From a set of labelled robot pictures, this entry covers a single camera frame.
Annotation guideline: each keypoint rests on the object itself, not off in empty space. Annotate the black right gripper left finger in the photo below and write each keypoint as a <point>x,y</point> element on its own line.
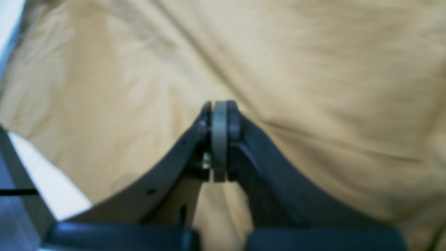
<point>156,212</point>

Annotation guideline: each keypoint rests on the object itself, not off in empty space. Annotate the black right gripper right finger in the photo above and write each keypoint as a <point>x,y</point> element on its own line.
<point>289,212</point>

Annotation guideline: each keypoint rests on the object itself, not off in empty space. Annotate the brown t-shirt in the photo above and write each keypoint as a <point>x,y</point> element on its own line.
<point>351,91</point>

